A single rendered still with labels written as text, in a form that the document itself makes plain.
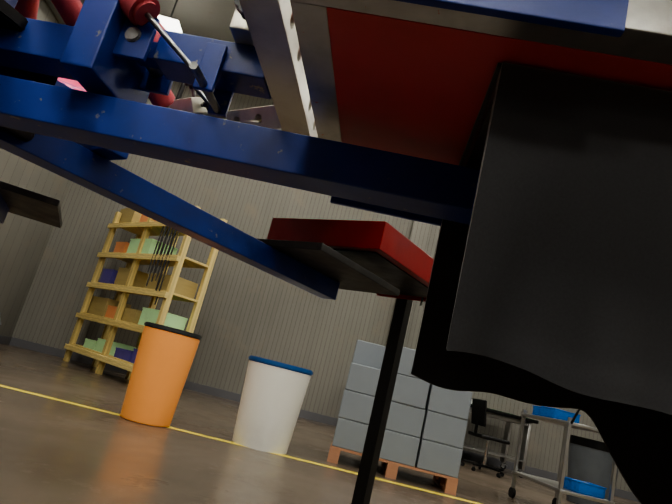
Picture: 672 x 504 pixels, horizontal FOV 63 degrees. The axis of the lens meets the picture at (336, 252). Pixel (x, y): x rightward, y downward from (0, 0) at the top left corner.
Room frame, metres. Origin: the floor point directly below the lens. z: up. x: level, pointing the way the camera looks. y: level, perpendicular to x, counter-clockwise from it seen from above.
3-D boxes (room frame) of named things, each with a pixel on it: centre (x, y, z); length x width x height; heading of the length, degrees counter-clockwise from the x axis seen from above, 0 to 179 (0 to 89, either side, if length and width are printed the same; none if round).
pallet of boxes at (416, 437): (5.06, -0.92, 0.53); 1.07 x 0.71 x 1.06; 84
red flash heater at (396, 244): (1.94, -0.12, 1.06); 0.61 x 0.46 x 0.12; 143
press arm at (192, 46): (0.75, 0.24, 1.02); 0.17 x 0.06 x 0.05; 83
